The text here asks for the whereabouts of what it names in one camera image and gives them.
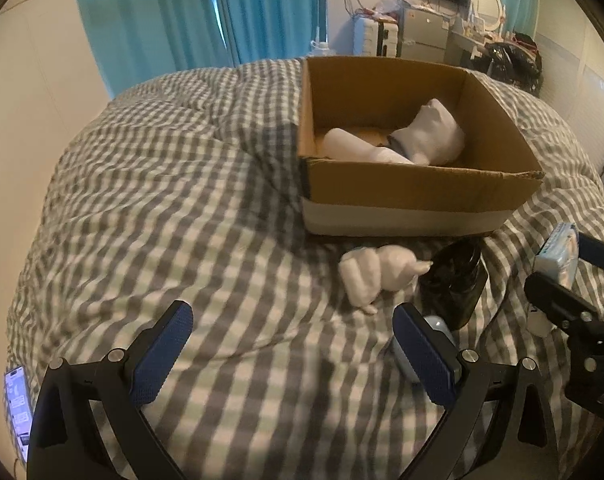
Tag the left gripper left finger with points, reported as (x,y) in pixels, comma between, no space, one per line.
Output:
(65,441)

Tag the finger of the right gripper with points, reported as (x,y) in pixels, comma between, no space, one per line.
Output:
(561,306)
(591,250)

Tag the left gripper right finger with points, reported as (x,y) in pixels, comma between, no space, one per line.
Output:
(520,442)

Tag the black pouch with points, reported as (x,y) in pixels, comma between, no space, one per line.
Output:
(453,285)

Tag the white socks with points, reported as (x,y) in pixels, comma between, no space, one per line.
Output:
(366,272)

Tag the white cloth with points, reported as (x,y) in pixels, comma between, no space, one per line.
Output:
(433,138)

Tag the white hair dryer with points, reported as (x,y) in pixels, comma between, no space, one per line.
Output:
(340,144)

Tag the smartphone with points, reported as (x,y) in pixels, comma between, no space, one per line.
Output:
(20,412)

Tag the white louvered wardrobe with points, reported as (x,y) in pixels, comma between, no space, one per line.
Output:
(573,68)

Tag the black bag pile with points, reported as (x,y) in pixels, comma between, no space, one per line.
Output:
(516,61)

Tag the cardboard box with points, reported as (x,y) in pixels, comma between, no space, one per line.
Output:
(372,97)

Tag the dressing desk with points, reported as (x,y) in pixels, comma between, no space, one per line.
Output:
(462,50)

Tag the oval white mirror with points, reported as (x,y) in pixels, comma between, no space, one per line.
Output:
(488,15)

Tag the grey checked duvet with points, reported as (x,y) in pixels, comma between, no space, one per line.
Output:
(187,187)

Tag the silver mini fridge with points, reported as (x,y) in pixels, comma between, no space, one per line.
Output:
(424,36)

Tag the white suitcase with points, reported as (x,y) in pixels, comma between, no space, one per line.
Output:
(374,37)

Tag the large water bottle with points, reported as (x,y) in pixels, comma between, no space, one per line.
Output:
(320,48)

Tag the blue curtain left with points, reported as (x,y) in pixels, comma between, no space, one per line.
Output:
(136,40)

